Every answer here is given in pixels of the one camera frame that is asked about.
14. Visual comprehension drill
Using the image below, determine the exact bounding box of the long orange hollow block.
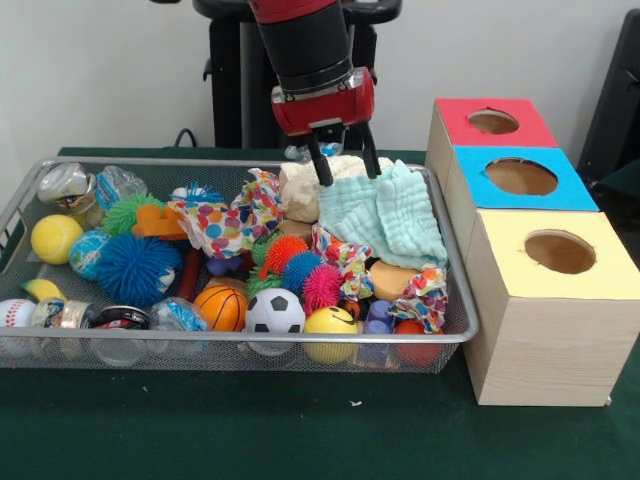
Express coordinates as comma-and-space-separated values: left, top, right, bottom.
132, 204, 189, 239

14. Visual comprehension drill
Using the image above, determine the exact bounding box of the clear plastic bottle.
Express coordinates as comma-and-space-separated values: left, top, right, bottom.
284, 141, 345, 162
94, 165, 149, 211

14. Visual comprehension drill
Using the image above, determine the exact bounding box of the cream cloth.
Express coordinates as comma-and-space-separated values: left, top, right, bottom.
278, 154, 396, 224

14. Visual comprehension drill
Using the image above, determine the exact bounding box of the black and white soccer ball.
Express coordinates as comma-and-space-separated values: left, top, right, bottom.
244, 288, 307, 335

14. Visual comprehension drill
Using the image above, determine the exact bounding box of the orange toy basketball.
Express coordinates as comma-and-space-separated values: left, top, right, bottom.
193, 284, 250, 333

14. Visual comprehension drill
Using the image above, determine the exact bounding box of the yellow smiley ball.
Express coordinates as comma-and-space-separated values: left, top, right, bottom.
303, 305, 360, 365

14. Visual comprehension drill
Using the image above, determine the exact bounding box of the colourful heart print cloth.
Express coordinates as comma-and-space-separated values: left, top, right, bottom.
167, 168, 286, 261

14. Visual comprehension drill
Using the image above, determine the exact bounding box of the black chair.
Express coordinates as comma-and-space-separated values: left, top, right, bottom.
574, 7, 640, 181

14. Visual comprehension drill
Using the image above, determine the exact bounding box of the shallow wire mesh bin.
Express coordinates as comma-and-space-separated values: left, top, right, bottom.
0, 155, 480, 375

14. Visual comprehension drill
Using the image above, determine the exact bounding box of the wooden box with three holes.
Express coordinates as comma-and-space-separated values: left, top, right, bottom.
424, 97, 640, 407

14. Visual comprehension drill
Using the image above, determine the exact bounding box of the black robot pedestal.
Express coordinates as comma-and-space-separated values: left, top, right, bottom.
192, 0, 404, 151

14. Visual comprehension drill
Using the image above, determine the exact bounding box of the plain yellow ball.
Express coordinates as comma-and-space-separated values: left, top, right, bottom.
30, 214, 85, 265

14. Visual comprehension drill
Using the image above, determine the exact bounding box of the mint green knitted cloth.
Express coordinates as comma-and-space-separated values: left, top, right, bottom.
317, 159, 449, 269

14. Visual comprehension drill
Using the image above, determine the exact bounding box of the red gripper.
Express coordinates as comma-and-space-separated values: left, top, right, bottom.
271, 67, 383, 188

